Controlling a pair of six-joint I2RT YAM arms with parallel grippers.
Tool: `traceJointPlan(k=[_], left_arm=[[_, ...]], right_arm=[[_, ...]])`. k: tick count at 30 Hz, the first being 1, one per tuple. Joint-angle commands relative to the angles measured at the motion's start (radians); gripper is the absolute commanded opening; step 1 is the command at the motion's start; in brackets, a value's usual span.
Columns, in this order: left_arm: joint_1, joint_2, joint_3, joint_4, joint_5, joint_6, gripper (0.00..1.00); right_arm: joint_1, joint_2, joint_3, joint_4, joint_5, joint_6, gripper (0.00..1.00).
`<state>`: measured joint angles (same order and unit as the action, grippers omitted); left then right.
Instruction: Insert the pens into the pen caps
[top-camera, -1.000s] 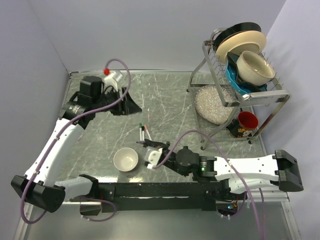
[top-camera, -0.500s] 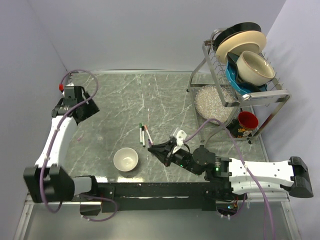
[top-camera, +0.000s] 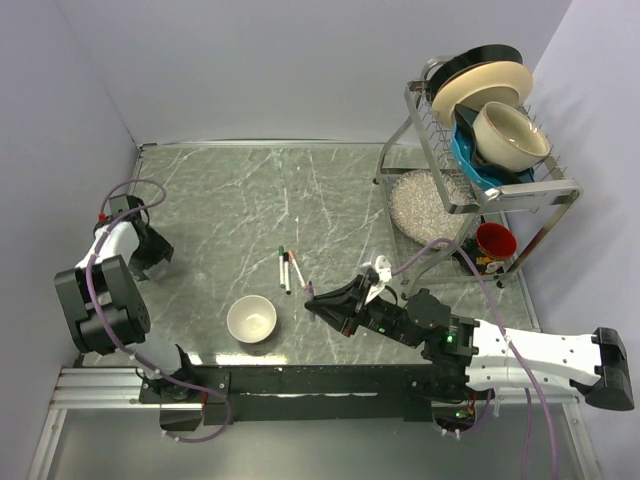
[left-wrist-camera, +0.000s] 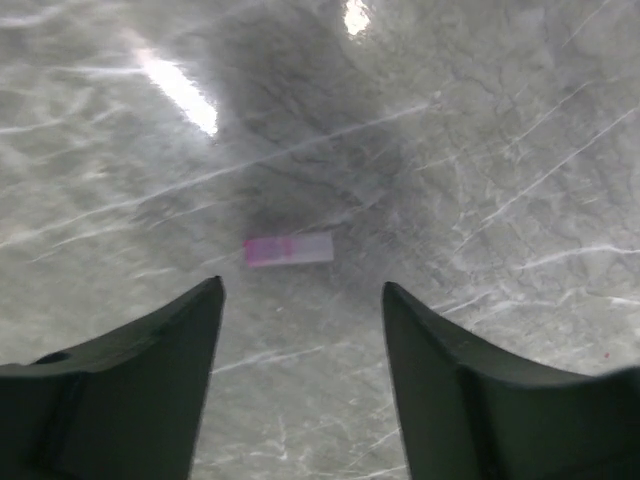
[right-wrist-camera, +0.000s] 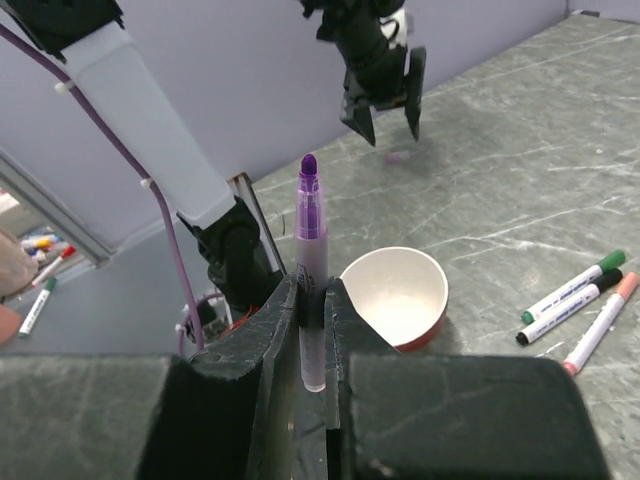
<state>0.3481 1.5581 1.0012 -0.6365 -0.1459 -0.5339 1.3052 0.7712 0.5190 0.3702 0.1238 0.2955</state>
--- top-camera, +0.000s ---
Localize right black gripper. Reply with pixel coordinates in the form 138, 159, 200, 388
306, 272, 422, 347

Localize white pen pink tip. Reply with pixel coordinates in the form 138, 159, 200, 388
290, 255, 308, 290

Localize white pen black tip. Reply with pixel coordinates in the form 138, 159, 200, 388
284, 262, 291, 295

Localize white pen green tip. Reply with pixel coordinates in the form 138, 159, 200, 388
278, 247, 286, 289

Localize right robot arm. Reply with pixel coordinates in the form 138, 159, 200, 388
305, 275, 635, 411

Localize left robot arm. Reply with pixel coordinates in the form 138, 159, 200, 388
54, 194, 199, 402

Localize white ceramic bowl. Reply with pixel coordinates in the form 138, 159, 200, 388
226, 295, 277, 344

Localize clear textured glass plate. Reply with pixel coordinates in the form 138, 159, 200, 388
388, 170, 466, 245

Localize metal dish rack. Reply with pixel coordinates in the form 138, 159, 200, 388
373, 56, 582, 288

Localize black base bar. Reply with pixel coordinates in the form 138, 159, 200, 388
139, 364, 495, 432

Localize red cup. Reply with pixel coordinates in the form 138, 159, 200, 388
475, 222, 518, 260

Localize blue dish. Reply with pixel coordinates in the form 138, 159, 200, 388
451, 104, 534, 190

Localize cream bowl on rack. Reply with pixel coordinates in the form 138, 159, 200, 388
472, 102, 551, 172

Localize cream plate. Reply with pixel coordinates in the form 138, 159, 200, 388
431, 61, 534, 129

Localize black plate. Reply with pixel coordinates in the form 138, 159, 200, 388
427, 44, 523, 95

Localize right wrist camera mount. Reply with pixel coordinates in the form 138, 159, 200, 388
362, 255, 393, 305

